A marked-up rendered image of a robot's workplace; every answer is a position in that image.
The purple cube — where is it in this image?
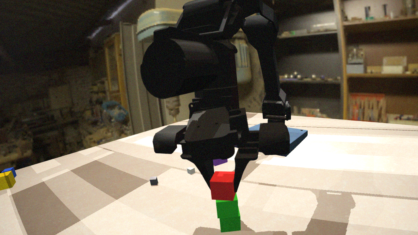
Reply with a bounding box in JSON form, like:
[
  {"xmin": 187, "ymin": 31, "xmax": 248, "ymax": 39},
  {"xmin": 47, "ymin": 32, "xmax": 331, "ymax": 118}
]
[{"xmin": 213, "ymin": 159, "xmax": 228, "ymax": 166}]

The yellow block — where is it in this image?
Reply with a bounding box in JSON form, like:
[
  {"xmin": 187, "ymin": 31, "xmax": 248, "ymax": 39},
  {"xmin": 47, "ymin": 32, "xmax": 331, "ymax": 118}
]
[{"xmin": 0, "ymin": 171, "xmax": 16, "ymax": 190}]

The green block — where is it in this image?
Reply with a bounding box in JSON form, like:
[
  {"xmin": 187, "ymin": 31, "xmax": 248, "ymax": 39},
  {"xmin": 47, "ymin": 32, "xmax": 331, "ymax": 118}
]
[
  {"xmin": 219, "ymin": 210, "xmax": 241, "ymax": 232},
  {"xmin": 216, "ymin": 194, "xmax": 238, "ymax": 218}
]

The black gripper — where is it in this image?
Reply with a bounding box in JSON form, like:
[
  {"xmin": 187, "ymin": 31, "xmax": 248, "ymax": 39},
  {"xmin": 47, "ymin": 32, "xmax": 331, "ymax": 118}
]
[{"xmin": 152, "ymin": 86, "xmax": 290, "ymax": 193}]

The red block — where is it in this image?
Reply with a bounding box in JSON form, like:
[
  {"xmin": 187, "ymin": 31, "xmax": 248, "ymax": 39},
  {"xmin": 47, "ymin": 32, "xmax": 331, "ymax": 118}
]
[{"xmin": 210, "ymin": 171, "xmax": 236, "ymax": 201}]

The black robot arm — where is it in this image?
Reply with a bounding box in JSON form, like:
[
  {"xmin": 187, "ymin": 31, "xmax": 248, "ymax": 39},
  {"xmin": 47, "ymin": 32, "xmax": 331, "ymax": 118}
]
[{"xmin": 140, "ymin": 0, "xmax": 291, "ymax": 163}]

